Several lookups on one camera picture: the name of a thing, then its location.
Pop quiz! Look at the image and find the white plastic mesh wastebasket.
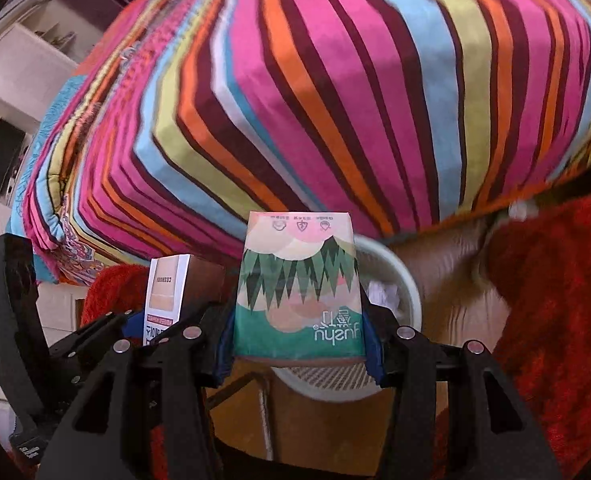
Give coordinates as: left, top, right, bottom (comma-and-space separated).
274, 235, 422, 403

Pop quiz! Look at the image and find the white paper ball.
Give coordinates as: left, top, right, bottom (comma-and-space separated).
367, 281, 401, 311

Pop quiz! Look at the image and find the green forest tissue pack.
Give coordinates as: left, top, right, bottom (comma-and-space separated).
233, 211, 365, 366

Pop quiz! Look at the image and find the red shaggy rug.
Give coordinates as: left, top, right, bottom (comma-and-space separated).
432, 194, 591, 480

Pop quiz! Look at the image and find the white small carton box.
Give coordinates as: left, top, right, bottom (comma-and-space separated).
142, 255, 190, 346

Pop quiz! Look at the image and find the colourful striped bedspread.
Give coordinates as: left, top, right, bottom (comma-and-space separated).
8, 0, 591, 285

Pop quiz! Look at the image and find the white cabinet with shelves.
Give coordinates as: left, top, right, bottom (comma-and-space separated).
0, 0, 101, 401

